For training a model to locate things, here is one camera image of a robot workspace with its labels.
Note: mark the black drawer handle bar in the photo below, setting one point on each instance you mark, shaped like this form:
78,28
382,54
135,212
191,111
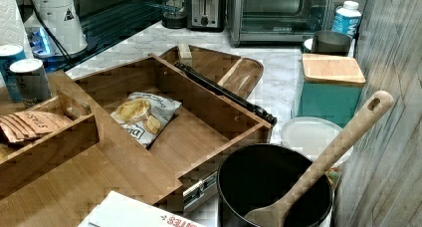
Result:
220,91

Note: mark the wooden drawer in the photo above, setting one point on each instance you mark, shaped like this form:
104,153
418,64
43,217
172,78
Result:
202,131

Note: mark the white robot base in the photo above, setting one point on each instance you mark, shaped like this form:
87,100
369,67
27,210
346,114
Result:
60,21

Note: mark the metal drawer slide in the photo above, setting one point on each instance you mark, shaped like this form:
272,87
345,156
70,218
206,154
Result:
200,192

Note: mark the wooden serving tray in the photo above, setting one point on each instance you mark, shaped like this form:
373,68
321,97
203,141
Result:
237,74

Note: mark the chips bag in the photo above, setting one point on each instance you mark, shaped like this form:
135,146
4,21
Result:
144,116

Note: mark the black cooking pot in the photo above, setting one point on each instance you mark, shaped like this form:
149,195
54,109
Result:
258,175

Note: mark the silver toaster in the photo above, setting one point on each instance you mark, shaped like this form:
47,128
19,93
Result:
205,15

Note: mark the silver toaster oven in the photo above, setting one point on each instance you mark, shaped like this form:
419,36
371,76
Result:
278,21

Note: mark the black blender base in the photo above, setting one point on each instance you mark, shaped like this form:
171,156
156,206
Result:
174,14

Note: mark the teal box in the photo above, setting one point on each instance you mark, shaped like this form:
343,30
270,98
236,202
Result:
335,103

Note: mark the wooden spatula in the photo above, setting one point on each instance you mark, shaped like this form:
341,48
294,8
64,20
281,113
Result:
365,118

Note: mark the grey metal cup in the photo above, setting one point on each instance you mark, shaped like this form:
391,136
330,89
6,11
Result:
330,43

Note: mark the bamboo cutting board lid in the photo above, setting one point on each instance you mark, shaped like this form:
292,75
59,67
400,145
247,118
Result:
328,69

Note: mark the white cardboard box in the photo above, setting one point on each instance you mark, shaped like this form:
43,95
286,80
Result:
118,210

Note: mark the white blue bottle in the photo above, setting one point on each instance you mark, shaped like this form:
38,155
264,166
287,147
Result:
347,19

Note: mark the wooden organizer cabinet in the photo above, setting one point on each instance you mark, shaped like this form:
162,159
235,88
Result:
57,180

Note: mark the grey can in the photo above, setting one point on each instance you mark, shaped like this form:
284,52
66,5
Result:
32,81

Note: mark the brown snack packets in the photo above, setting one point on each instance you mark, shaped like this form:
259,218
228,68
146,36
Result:
22,126

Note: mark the blue can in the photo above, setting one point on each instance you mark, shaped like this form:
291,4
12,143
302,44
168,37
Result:
10,54

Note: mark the paper towel roll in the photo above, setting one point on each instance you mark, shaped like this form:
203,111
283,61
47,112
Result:
12,29

